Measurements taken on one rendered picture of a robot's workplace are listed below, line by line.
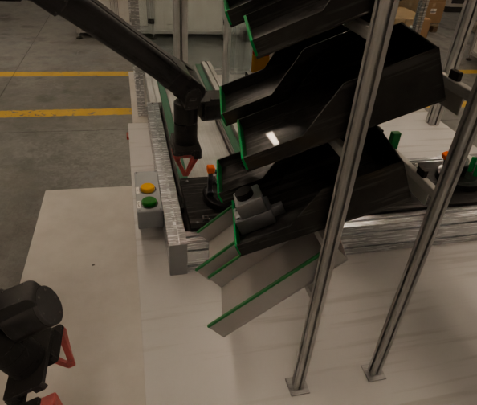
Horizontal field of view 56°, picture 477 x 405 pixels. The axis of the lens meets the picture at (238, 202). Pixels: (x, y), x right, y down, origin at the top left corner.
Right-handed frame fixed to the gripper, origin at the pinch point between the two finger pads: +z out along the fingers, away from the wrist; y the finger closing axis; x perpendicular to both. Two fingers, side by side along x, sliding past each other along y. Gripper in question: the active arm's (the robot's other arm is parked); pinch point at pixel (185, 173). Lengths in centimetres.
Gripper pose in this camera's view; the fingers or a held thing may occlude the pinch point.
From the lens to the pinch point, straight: 117.8
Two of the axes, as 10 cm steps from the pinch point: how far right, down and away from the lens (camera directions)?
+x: -9.7, 0.8, -2.3
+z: -0.7, 8.3, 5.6
